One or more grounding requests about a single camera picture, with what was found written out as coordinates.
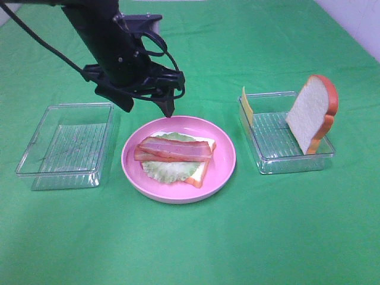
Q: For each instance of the pink round plate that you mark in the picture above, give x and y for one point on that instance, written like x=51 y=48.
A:
x=218 y=172

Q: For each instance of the right clear plastic tray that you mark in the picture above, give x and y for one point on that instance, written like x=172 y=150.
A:
x=272 y=144

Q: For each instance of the bread slice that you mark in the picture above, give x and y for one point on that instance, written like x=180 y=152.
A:
x=186 y=137
x=312 y=114

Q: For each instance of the bacon strip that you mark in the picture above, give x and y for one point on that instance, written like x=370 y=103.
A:
x=169 y=148
x=142 y=156

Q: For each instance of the green lettuce leaf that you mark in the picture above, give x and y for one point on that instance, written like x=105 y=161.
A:
x=170 y=172

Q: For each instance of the left clear plastic tray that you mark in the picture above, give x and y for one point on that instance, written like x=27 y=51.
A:
x=69 y=147

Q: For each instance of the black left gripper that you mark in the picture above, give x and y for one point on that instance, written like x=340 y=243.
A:
x=159 y=83

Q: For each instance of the clear plastic tray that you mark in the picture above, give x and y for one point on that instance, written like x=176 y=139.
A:
x=272 y=144
x=69 y=147

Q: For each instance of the yellow cheese slice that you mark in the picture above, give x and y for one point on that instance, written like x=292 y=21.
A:
x=247 y=108

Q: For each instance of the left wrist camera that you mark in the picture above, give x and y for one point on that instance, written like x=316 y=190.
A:
x=142 y=23

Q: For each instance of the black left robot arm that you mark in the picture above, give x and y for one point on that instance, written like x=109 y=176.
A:
x=122 y=46

